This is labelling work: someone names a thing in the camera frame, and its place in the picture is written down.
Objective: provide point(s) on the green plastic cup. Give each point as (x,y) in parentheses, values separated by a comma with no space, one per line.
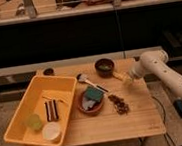
(34,122)

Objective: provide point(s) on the green sponge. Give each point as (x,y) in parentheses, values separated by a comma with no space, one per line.
(93,94)

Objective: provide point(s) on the dark brown small bowl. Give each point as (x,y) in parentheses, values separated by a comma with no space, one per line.
(104,67)

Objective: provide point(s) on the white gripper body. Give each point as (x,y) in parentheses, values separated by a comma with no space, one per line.
(136,71)

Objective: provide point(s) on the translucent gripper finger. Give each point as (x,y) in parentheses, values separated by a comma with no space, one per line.
(123,78)

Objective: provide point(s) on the dark brown sandwich cookie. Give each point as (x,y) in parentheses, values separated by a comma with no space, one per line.
(51,111)

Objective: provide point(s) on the white plastic cup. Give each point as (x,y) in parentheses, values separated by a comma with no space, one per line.
(51,131)

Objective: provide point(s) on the grey crumpled cloth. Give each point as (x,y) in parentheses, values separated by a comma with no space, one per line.
(88,101)

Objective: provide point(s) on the brown wooden bowl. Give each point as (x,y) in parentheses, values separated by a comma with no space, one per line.
(90,112)

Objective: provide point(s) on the metal spatula black handle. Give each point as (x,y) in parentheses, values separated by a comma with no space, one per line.
(83,78)

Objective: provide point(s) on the wooden folding table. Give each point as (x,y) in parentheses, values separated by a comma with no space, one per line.
(143,119)

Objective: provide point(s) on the dark grape bunch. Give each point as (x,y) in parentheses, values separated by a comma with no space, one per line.
(119,104)

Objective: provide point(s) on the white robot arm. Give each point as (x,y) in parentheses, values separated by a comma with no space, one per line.
(153,62)

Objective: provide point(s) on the yellow plastic bin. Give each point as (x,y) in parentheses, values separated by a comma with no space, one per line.
(41,90)

